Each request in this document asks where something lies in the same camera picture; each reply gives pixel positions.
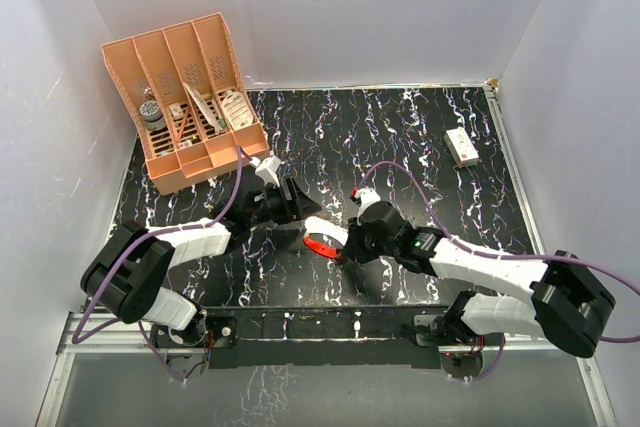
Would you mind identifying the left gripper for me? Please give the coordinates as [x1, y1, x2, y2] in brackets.
[246, 178, 321, 228]

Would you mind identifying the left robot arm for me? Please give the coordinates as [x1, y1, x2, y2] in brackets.
[80, 178, 322, 346]

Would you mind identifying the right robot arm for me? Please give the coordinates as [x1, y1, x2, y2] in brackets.
[340, 201, 615, 358]

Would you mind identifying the white blister pack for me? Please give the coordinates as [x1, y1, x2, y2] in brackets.
[221, 90, 254, 130]

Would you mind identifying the orange pencil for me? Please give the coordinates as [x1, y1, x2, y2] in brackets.
[176, 106, 192, 144]

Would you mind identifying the white paper packet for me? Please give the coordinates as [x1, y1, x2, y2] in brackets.
[183, 82, 226, 134]

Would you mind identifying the small white cardboard box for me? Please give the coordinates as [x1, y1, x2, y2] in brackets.
[444, 127, 479, 168]

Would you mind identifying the small white card box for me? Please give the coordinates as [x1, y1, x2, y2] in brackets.
[169, 103, 184, 121]

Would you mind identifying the orange plastic desk organizer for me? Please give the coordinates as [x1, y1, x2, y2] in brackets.
[101, 13, 270, 195]

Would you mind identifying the round grey tin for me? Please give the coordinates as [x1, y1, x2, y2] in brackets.
[139, 100, 166, 131]

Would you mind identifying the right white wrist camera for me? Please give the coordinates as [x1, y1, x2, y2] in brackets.
[351, 187, 381, 217]

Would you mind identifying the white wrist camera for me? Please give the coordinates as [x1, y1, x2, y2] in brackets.
[351, 187, 381, 217]
[250, 155, 281, 187]

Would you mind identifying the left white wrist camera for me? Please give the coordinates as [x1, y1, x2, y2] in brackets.
[250, 155, 281, 187]

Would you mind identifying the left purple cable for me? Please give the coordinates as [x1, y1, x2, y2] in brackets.
[70, 144, 261, 383]

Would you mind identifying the purple cable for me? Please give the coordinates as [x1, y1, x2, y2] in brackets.
[352, 160, 640, 382]
[70, 144, 261, 383]

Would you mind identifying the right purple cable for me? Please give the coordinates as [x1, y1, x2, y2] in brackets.
[352, 160, 640, 382]

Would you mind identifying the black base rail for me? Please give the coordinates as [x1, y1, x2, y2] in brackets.
[149, 304, 506, 371]

